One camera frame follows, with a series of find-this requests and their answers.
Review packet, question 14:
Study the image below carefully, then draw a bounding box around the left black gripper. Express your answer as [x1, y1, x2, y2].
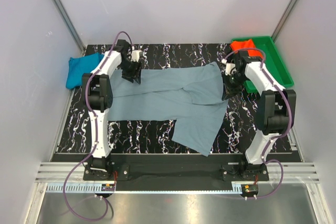
[119, 59, 143, 84]

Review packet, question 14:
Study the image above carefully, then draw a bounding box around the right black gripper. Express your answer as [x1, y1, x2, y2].
[221, 72, 248, 101]

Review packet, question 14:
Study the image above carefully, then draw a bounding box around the grey-blue t shirt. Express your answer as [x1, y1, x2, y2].
[108, 62, 228, 156]

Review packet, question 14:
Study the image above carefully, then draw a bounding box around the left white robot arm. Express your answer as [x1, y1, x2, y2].
[82, 39, 142, 180]

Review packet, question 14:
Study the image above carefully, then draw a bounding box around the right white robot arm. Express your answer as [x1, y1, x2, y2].
[222, 48, 296, 180]

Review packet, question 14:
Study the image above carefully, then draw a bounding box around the orange t shirt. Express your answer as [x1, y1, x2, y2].
[230, 39, 263, 58]

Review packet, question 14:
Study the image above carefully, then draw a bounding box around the green plastic tray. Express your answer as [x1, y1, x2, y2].
[231, 36, 294, 89]

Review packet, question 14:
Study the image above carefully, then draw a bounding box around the teal folded t shirt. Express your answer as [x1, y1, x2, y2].
[66, 53, 104, 90]

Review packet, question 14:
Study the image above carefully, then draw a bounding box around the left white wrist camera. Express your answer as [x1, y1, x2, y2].
[131, 50, 143, 62]

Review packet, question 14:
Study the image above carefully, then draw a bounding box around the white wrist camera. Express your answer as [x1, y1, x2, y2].
[222, 59, 236, 76]
[131, 50, 143, 62]

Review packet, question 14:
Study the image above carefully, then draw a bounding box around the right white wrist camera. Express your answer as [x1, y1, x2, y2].
[222, 59, 236, 76]

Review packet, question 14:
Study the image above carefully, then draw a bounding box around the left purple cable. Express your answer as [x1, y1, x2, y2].
[63, 30, 136, 221]

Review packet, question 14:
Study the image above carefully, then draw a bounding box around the aluminium front rail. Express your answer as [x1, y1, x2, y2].
[36, 162, 319, 195]

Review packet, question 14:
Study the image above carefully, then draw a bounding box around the left aluminium frame post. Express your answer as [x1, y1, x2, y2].
[52, 0, 86, 52]

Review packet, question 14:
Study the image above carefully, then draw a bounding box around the aluminium frame post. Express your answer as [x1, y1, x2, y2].
[271, 0, 299, 42]
[52, 0, 86, 52]

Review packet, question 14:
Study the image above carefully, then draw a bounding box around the right aluminium frame post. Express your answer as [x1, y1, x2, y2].
[271, 0, 299, 42]

